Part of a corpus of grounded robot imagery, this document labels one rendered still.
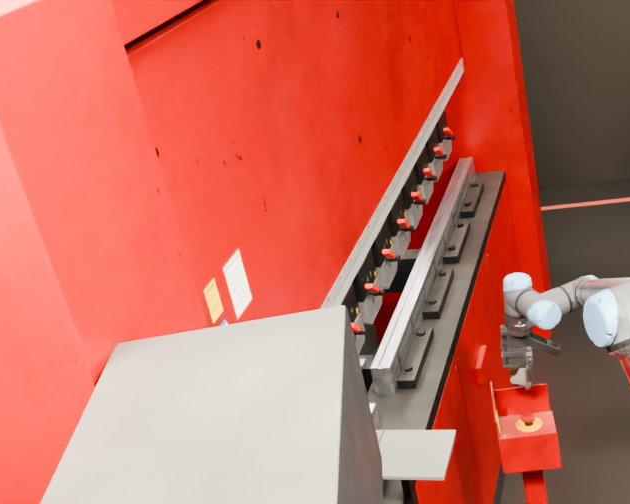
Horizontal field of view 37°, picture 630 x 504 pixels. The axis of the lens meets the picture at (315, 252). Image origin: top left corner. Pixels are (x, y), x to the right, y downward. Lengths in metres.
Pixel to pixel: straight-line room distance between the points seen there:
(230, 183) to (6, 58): 0.92
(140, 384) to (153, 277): 0.19
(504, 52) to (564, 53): 1.96
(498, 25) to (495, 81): 0.24
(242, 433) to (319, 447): 0.08
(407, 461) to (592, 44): 4.09
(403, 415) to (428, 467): 0.43
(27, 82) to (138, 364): 0.29
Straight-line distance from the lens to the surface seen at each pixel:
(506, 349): 2.71
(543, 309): 2.50
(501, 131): 4.20
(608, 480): 3.77
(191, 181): 1.64
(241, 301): 1.78
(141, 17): 1.53
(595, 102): 6.12
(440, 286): 3.26
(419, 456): 2.32
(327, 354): 0.88
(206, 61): 1.75
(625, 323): 2.16
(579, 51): 6.03
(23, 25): 0.94
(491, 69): 4.12
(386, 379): 2.76
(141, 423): 0.86
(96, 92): 1.02
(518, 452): 2.73
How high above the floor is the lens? 2.39
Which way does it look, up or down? 23 degrees down
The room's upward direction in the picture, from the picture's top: 13 degrees counter-clockwise
